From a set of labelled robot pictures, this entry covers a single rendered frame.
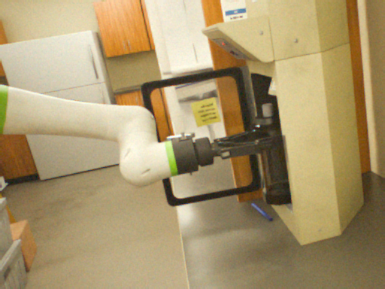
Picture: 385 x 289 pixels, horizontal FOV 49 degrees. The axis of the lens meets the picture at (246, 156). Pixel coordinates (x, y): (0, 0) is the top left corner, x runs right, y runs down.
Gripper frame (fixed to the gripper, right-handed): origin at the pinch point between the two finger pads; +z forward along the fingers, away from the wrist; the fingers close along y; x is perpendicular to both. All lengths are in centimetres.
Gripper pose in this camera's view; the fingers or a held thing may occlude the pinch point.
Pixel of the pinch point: (270, 137)
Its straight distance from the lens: 112.4
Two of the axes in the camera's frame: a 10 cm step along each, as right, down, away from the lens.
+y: -2.1, -2.5, 9.4
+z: 9.6, -2.1, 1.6
